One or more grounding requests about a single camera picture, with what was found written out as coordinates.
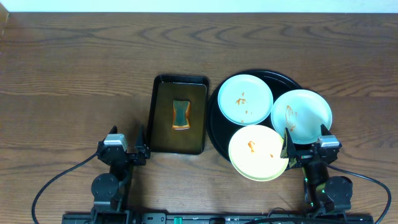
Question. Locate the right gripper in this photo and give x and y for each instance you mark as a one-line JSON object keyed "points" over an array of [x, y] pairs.
{"points": [[290, 150]]}

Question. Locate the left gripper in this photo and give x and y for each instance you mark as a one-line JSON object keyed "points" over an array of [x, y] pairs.
{"points": [[143, 151]]}

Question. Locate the yellow plate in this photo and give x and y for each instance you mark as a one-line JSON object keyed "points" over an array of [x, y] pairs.
{"points": [[254, 152]]}

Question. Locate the orange green sponge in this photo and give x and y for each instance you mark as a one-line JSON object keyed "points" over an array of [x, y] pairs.
{"points": [[181, 111]]}

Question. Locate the light blue plate with stains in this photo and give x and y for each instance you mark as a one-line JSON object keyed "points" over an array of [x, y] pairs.
{"points": [[245, 100]]}

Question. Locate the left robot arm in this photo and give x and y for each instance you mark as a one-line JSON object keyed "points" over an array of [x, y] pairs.
{"points": [[111, 189]]}

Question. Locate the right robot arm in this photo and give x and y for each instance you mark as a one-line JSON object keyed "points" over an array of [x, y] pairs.
{"points": [[325, 195]]}

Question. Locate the black rectangular tray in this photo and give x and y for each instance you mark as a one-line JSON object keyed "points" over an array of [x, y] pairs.
{"points": [[161, 136]]}

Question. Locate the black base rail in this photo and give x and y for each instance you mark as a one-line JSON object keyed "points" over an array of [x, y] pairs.
{"points": [[162, 218]]}

